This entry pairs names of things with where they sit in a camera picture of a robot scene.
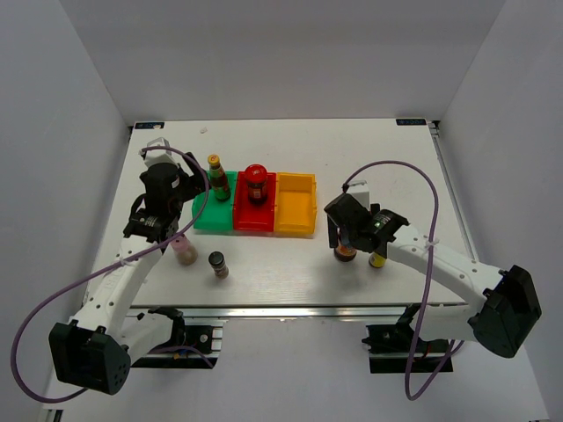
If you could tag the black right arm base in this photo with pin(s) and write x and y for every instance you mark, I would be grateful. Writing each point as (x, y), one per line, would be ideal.
(388, 339)

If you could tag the yellow-label small condiment bottle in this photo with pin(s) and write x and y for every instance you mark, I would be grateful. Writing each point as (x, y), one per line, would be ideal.
(376, 260)

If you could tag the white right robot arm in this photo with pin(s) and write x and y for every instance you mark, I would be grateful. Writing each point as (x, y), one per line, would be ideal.
(499, 308)

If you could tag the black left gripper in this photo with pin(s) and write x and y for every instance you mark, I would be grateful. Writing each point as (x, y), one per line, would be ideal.
(195, 183)

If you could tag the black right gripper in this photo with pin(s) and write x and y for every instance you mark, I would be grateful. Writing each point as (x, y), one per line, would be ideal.
(333, 233)

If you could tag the aluminium table rail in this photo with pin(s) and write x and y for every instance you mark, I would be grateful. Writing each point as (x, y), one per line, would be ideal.
(293, 312)
(469, 244)

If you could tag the yellow-cap green-label sauce bottle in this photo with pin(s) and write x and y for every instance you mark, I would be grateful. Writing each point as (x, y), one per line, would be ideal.
(218, 178)

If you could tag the green plastic bin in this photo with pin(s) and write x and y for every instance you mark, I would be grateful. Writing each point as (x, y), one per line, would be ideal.
(218, 214)

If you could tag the pink-lid spice jar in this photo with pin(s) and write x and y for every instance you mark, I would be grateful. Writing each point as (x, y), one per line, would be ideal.
(184, 251)

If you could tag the red-lid chili sauce jar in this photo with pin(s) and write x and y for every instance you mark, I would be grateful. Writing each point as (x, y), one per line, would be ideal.
(256, 182)

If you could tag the aluminium table front rail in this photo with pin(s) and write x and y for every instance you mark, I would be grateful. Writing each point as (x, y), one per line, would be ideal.
(293, 312)

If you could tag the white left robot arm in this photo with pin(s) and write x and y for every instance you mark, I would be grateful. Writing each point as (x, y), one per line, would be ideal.
(95, 349)

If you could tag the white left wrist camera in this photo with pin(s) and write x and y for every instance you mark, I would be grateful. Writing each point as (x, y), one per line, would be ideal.
(157, 156)

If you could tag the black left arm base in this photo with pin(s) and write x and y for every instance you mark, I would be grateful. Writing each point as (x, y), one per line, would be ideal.
(165, 339)

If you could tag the red plastic bin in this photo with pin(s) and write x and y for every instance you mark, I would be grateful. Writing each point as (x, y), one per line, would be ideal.
(250, 216)

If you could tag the black-lid pepper jar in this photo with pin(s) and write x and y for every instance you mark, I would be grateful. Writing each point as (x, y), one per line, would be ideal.
(217, 261)

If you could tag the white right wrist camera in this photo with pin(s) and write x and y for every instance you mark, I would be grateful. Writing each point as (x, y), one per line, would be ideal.
(359, 189)

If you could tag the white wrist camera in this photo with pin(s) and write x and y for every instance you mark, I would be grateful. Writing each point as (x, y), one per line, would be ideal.
(157, 156)
(359, 189)

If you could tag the aluminium table right rail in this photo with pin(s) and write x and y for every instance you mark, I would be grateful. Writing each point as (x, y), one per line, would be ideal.
(469, 244)

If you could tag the yellow plastic bin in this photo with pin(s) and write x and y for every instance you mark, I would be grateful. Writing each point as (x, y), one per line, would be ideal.
(295, 208)

